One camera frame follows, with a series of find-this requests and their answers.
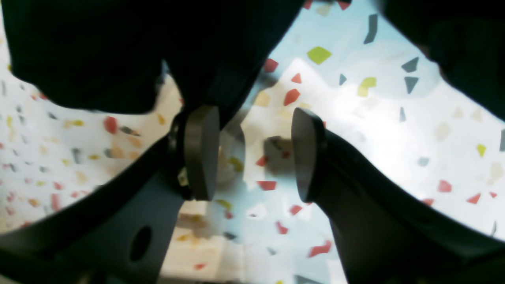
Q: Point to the terrazzo pattern tablecloth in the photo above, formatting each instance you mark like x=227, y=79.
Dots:
x=346, y=63

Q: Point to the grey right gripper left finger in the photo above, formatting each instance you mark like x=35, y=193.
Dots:
x=122, y=230

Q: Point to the black t-shirt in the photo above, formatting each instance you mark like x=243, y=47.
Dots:
x=106, y=55

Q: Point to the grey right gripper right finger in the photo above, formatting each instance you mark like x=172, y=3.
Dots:
x=383, y=234

